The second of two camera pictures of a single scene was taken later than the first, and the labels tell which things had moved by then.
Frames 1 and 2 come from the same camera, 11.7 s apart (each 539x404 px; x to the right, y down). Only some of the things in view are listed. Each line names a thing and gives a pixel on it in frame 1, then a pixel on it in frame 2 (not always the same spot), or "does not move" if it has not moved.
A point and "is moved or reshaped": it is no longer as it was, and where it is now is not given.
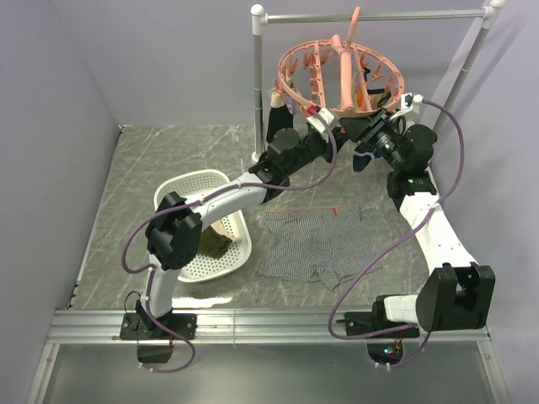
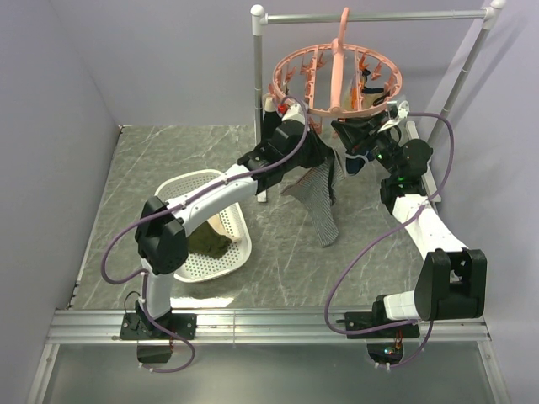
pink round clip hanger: [342, 77] is moved or reshaped
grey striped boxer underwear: [327, 244] to [315, 188]
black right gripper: [381, 123] does not move
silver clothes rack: [490, 15] does not move
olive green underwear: [212, 243] does not move
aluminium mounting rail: [310, 326] does not move
